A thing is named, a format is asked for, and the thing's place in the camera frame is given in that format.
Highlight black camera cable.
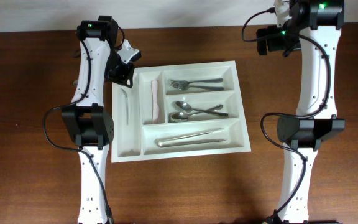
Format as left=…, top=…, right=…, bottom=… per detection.
left=241, top=7, right=332, bottom=224
left=42, top=26, right=126, bottom=224

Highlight white plastic cutlery tray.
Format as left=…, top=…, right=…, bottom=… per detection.
left=111, top=61, right=251, bottom=163

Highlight right black camera cable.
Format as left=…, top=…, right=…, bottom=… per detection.
left=241, top=7, right=332, bottom=224

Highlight steel tablespoon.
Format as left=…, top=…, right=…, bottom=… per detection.
left=174, top=101, right=229, bottom=117
left=170, top=105, right=223, bottom=122

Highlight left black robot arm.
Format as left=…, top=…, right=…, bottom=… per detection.
left=62, top=16, right=141, bottom=223

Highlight left black camera cable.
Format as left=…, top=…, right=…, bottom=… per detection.
left=42, top=26, right=126, bottom=224

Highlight long steel tongs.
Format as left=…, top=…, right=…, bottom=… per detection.
left=156, top=129, right=226, bottom=148

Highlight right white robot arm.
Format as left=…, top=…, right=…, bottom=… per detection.
left=257, top=1, right=345, bottom=223

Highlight steel fork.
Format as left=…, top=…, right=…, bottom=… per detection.
left=170, top=82, right=224, bottom=91
left=170, top=78, right=223, bottom=85

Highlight pink plastic knife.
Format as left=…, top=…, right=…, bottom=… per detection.
left=151, top=80, right=160, bottom=123

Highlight small dark teaspoon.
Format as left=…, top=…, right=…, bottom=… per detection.
left=121, top=88, right=129, bottom=126

